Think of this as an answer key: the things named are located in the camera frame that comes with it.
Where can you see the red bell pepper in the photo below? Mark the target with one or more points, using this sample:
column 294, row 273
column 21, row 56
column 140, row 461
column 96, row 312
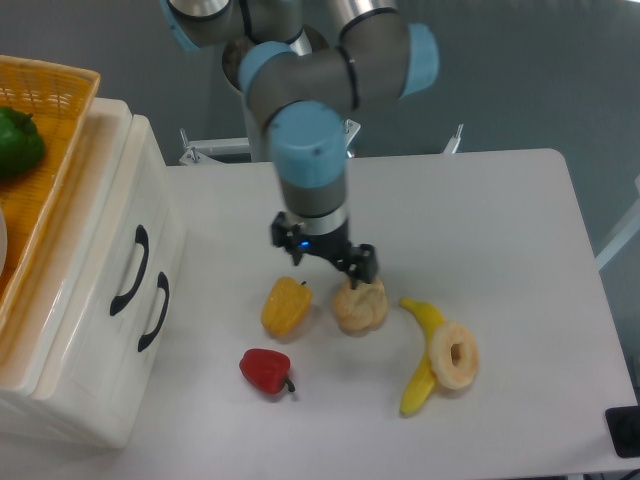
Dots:
column 267, row 370

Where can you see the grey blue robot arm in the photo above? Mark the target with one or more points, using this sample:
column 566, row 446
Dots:
column 298, row 99

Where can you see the yellow bell pepper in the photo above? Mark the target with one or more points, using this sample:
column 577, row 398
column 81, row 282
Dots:
column 285, row 306

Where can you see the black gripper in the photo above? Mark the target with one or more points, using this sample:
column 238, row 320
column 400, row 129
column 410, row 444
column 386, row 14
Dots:
column 359, row 263

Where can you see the white plate edge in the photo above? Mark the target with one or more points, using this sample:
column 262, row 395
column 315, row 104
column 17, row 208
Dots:
column 3, row 241

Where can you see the white drawer cabinet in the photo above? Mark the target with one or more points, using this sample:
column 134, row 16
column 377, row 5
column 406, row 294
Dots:
column 36, row 320

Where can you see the yellow banana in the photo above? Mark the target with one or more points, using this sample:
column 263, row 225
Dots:
column 423, row 381

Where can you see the green bell pepper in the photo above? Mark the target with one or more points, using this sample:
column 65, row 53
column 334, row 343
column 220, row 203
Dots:
column 22, row 147

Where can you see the white frame bar right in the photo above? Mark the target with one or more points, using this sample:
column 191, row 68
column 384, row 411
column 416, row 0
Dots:
column 620, row 234

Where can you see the black device at edge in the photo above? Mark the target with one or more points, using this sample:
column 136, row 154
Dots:
column 623, row 425

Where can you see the orange woven basket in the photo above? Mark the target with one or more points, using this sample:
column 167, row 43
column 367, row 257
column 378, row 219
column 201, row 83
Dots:
column 45, row 104

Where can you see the round knotted bread roll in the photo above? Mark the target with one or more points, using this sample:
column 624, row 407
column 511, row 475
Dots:
column 362, row 308

